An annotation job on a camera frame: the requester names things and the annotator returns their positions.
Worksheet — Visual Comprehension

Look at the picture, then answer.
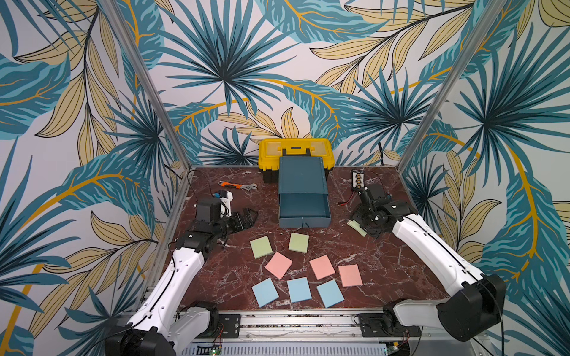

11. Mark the green sticky note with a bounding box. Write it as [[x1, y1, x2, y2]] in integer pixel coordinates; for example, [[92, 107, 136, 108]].
[[347, 220, 368, 237], [250, 236, 273, 259], [289, 232, 310, 254]]

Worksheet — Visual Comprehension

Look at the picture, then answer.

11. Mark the teal yellow drawer cabinet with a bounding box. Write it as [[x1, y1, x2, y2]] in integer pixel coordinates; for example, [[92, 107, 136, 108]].
[[278, 155, 331, 228]]

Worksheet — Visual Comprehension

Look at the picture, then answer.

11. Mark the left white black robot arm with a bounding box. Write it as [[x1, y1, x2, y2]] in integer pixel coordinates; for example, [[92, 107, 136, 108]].
[[104, 197, 259, 355]]

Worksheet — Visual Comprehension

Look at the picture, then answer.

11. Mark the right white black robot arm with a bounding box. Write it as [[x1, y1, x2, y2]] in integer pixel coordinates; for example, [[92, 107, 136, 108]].
[[351, 184, 506, 342]]

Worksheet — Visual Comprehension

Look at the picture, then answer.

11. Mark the pink sticky note left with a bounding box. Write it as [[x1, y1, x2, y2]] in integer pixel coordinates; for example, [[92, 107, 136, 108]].
[[265, 252, 292, 280]]

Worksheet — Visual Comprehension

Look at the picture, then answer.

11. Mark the pink sticky note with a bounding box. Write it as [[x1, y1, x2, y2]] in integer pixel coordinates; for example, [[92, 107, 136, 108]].
[[338, 264, 363, 287], [310, 255, 335, 280], [265, 252, 292, 280]]

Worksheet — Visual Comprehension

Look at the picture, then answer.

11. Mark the pink sticky note right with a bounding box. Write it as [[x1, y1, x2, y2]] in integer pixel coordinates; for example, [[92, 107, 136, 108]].
[[338, 264, 363, 287]]

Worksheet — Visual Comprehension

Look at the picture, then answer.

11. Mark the blue sticky note left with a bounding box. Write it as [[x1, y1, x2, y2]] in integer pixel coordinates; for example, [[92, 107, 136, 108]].
[[252, 278, 279, 308]]

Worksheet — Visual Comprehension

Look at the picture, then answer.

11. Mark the blue sticky note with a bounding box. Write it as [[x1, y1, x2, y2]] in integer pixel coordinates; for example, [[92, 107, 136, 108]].
[[252, 278, 279, 308], [317, 280, 344, 308], [287, 277, 312, 303]]

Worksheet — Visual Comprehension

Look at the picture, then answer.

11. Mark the pink sticky note middle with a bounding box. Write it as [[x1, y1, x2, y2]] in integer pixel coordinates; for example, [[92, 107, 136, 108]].
[[310, 255, 335, 280]]

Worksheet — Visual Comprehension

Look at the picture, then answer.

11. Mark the blue sticky note middle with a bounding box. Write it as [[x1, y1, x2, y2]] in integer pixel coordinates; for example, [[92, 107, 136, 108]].
[[287, 277, 312, 303]]

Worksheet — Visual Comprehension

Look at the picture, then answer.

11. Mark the blue sticky note right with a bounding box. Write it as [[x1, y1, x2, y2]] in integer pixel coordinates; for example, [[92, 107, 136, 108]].
[[317, 280, 344, 308]]

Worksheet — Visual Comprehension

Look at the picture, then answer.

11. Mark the orange adjustable wrench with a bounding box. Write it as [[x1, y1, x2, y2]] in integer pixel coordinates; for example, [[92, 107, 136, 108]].
[[218, 181, 258, 191]]

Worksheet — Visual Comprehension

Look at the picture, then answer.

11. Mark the black battery holder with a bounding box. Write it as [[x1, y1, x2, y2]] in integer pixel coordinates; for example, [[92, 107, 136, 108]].
[[351, 169, 366, 192]]

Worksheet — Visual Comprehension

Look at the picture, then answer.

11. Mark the yellow black toolbox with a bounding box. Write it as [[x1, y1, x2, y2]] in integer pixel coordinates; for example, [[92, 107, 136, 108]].
[[258, 138, 335, 183]]

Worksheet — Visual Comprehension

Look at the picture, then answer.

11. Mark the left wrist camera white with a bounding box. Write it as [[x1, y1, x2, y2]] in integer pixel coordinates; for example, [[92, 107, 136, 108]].
[[212, 190, 233, 218]]

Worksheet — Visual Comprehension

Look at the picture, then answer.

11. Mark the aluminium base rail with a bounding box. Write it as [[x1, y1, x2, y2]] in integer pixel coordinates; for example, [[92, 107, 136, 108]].
[[104, 309, 491, 356]]

